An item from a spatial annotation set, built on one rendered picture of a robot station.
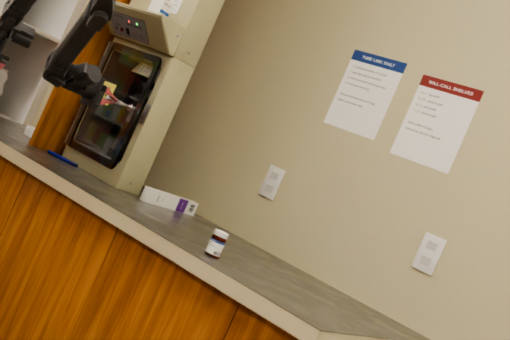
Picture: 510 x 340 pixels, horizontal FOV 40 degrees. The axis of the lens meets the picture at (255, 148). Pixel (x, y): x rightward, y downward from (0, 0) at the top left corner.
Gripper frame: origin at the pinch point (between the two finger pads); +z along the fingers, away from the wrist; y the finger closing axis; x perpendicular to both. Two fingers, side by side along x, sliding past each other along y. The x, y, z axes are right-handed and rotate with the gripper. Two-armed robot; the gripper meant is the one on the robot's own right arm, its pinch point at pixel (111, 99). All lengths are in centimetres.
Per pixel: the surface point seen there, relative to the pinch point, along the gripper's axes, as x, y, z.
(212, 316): -87, -37, -19
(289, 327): -108, -29, -22
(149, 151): -11.1, -10.7, 14.6
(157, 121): -11.1, -0.6, 12.2
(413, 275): -98, -11, 51
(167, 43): -11.0, 23.7, 2.1
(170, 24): -11.1, 29.5, -0.2
